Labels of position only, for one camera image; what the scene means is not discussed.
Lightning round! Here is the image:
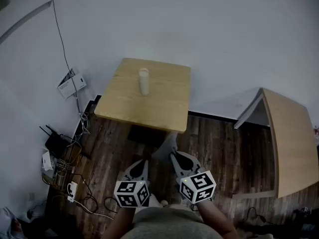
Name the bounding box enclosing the black floor cable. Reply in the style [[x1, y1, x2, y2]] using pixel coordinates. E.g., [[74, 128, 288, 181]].
[[82, 178, 118, 214]]

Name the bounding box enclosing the person's left forearm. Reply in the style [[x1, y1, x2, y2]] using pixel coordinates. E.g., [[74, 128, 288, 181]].
[[101, 207, 137, 239]]

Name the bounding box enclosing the white power strip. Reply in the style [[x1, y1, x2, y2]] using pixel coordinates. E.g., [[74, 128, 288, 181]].
[[66, 181, 78, 203]]

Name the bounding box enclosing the white paper cup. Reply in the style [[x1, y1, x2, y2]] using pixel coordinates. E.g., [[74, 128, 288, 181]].
[[138, 68, 150, 96]]

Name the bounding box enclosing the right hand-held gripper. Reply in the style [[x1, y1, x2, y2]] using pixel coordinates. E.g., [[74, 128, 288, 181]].
[[170, 152, 216, 204]]

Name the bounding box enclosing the white floor cable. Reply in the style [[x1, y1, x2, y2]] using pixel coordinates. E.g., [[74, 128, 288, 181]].
[[72, 195, 114, 220]]

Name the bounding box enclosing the person's grey shirt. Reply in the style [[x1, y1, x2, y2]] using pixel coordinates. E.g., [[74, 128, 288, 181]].
[[119, 204, 225, 239]]

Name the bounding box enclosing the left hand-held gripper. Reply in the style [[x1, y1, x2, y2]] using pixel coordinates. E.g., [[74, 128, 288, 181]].
[[114, 159, 150, 209]]

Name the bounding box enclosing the person's white shoe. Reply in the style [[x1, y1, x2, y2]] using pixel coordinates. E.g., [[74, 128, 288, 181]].
[[149, 195, 169, 208]]

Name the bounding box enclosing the bundle of white cables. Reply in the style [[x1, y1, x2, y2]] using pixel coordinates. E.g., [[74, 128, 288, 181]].
[[74, 111, 91, 137]]

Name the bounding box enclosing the black router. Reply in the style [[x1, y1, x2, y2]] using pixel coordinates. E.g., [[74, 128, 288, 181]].
[[39, 124, 75, 159]]

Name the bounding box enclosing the grey wall cable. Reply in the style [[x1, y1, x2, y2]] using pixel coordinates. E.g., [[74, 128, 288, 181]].
[[50, 0, 81, 114]]

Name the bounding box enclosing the wooden side table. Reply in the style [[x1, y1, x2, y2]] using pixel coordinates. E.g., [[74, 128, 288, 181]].
[[233, 87, 319, 199]]

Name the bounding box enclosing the person's right forearm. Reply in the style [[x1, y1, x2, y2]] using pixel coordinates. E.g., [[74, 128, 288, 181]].
[[196, 200, 240, 239]]

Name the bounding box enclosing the grey wall trim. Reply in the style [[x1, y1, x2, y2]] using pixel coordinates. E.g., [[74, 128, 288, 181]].
[[0, 0, 54, 44]]

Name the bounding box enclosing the white plastic bag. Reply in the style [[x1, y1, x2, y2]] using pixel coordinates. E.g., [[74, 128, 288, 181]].
[[0, 207, 24, 239]]

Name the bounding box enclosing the white wall network panel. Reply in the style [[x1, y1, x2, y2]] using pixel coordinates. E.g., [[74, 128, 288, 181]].
[[56, 67, 87, 99]]

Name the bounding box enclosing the white modem box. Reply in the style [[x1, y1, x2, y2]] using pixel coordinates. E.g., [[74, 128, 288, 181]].
[[41, 150, 54, 171]]

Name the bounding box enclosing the brown cardboard box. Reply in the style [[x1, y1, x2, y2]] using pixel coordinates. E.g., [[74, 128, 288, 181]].
[[53, 145, 83, 191]]

